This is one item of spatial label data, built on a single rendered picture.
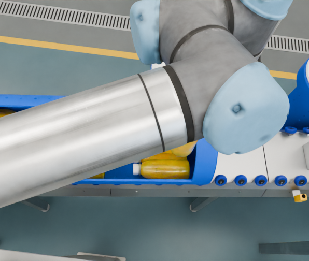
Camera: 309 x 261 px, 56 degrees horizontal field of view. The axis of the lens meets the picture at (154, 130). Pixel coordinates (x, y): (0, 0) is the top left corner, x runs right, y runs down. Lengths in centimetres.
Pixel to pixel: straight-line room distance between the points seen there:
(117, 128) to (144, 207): 180
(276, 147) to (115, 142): 107
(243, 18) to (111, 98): 20
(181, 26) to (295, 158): 103
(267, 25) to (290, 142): 94
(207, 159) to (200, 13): 59
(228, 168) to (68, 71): 166
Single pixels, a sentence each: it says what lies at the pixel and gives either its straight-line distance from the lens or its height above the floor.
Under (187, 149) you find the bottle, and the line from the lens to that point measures 75.
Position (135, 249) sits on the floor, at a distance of 200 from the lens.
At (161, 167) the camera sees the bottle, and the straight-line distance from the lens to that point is 97.
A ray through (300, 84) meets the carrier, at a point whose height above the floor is 98.
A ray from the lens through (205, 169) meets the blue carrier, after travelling 88.
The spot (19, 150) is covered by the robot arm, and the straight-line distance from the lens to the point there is 25.
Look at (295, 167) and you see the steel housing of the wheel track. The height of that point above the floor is 93.
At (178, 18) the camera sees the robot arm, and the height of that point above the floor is 177.
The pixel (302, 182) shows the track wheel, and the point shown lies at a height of 97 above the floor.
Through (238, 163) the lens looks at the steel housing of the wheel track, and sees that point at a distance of 118.
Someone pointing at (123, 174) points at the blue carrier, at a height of 99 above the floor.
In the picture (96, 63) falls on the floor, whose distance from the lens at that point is 247.
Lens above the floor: 200
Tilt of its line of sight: 67 degrees down
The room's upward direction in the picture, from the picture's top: 8 degrees clockwise
